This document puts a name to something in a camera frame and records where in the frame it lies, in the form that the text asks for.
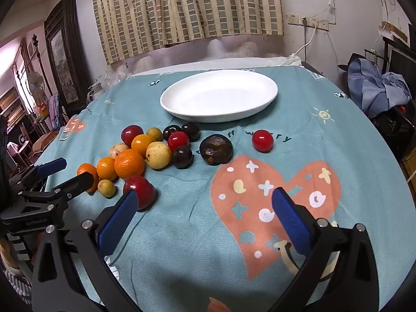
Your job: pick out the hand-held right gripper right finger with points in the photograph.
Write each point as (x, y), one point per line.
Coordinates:
(291, 222)

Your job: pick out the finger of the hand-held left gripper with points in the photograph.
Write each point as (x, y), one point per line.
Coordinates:
(52, 166)
(78, 183)

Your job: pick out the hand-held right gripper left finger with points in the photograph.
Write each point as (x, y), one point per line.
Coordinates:
(117, 222)

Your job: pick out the small orange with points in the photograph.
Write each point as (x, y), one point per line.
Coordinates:
(141, 143)
(106, 168)
(85, 170)

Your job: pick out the red plum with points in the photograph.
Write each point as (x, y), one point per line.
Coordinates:
(130, 134)
(143, 188)

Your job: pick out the pale pink-blushed fruit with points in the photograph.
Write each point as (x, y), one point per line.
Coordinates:
(117, 149)

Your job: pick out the large mandarin orange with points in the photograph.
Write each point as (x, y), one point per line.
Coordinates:
(129, 164)

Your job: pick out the yellow spotted loquat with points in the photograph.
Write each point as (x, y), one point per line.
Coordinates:
(158, 155)

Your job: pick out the dark purple plum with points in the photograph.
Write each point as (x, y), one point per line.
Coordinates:
(182, 157)

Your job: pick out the white oval plate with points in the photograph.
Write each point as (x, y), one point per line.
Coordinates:
(219, 96)

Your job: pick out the small yellow round fruit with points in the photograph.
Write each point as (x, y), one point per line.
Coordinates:
(106, 188)
(154, 133)

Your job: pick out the teal printed blanket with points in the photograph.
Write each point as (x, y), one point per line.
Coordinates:
(182, 234)

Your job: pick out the wooden shelf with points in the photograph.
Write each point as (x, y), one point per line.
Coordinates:
(13, 104)

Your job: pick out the white kettle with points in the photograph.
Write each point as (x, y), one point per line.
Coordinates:
(94, 92)

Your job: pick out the lone red cherry tomato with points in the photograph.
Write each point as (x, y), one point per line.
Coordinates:
(262, 140)

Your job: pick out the standing fan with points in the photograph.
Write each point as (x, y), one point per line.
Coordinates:
(35, 80)

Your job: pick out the bright red cherry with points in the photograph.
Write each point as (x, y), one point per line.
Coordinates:
(178, 140)

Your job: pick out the dark plum on table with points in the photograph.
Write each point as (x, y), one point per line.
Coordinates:
(191, 131)
(169, 131)

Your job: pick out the clear plastic bag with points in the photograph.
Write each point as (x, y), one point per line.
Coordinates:
(112, 77)

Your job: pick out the dark framed painting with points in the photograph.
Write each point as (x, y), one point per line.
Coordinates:
(63, 52)

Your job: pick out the blue clothes pile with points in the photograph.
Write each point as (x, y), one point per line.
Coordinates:
(373, 87)

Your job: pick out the white bed sheet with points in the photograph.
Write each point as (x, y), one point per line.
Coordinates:
(195, 63)

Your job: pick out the black monitor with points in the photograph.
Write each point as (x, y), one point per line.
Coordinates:
(403, 65)

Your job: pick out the checked beige curtain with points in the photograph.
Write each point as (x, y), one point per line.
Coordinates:
(182, 6)

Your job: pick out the cardboard box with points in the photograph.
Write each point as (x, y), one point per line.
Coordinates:
(395, 32)

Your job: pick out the white wall socket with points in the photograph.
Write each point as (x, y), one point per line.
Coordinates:
(293, 19)

